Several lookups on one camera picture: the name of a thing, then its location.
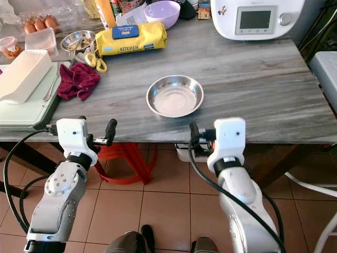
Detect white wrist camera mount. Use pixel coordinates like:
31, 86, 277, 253
206, 117, 247, 176
56, 118, 99, 167

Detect shallow steel plate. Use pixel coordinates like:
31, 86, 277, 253
146, 74, 205, 119

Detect red plastic stool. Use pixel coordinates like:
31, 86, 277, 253
97, 143, 151, 186

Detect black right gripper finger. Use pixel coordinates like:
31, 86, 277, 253
190, 121, 204, 154

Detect pale green cutting board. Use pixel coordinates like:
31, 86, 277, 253
0, 62, 63, 131

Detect yellow kitchen wipes pack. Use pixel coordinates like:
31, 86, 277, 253
94, 22, 168, 57

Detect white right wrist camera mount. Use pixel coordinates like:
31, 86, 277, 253
206, 117, 247, 176

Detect brown egg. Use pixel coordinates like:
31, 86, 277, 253
23, 20, 36, 35
34, 16, 47, 32
44, 14, 59, 30

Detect white box under table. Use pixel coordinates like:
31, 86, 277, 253
174, 143, 211, 163

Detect white kitchen appliance with screen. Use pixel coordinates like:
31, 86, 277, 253
210, 0, 306, 42

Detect purple plastic bowl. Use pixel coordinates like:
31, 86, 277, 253
144, 1, 181, 30

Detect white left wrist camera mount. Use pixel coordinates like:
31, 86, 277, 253
56, 118, 99, 167

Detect clear plastic egg carton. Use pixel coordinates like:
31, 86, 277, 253
15, 3, 78, 32

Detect maroon cloth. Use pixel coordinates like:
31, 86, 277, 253
57, 62, 102, 102

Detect dark wooden table leg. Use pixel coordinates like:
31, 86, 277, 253
0, 142, 57, 183

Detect small jar with pink lid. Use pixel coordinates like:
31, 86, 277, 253
0, 35, 22, 59

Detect yellow handled scissors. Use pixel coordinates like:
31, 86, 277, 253
84, 52, 108, 73

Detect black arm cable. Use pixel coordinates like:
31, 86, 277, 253
3, 124, 60, 235
189, 138, 287, 253

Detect robot left leg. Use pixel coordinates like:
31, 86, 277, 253
104, 225, 156, 253

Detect steel fork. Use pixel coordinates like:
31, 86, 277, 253
43, 60, 63, 102

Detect long white plastic container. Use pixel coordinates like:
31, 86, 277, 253
0, 49, 53, 104

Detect robot leg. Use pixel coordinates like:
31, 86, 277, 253
192, 237, 220, 253
104, 225, 156, 253

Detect robot right leg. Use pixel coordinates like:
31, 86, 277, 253
192, 237, 220, 253

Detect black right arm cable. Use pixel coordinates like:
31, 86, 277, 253
189, 138, 287, 253

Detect small steel bowl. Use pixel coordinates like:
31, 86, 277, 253
60, 30, 97, 53

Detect clear square plastic container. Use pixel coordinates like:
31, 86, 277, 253
24, 27, 59, 57

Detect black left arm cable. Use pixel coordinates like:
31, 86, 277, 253
3, 124, 60, 235

